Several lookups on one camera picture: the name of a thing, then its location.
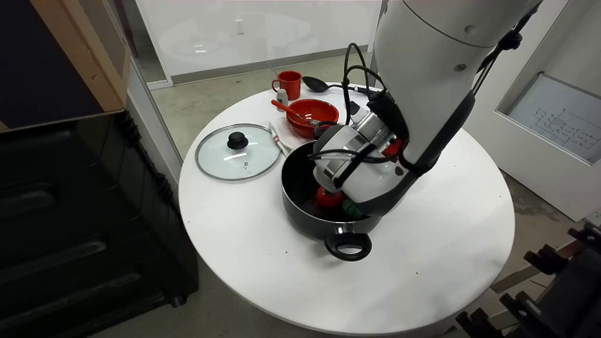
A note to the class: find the red bowl holding spoon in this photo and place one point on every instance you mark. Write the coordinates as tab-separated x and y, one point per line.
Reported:
316	114

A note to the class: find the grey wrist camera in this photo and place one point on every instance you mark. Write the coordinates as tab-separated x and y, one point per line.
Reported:
370	129

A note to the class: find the metal utensil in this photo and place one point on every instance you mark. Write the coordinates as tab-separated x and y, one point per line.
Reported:
280	144

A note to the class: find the red plastic spoon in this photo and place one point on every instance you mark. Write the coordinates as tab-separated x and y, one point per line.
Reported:
284	108

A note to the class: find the black cooking pot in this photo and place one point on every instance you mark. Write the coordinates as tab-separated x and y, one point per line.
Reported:
301	189

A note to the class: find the glass pot lid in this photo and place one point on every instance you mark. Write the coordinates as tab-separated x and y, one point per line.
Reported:
246	157

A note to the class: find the wooden beam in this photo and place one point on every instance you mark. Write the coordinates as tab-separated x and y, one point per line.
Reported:
87	50

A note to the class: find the door window panel with writing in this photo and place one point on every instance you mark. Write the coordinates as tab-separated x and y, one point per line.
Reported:
560	119

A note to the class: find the frosted glass wall panel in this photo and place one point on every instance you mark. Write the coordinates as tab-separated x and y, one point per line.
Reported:
250	31

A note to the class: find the black equipment rack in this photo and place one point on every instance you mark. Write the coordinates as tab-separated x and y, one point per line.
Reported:
575	294

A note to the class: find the small white shaker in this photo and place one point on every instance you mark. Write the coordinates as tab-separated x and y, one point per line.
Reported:
284	97

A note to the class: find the black ladle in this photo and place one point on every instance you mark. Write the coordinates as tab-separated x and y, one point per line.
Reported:
316	84

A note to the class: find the red mug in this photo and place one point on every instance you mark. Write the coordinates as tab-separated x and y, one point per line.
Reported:
289	84

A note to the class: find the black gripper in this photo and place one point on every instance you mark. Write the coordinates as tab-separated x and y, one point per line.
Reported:
389	116

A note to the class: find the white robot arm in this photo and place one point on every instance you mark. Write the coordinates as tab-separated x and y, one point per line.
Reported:
432	63

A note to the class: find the red toy tomato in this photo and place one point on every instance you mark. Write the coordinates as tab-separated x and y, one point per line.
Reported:
327	200

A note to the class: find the white door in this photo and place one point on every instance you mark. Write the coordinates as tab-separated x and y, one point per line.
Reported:
551	39

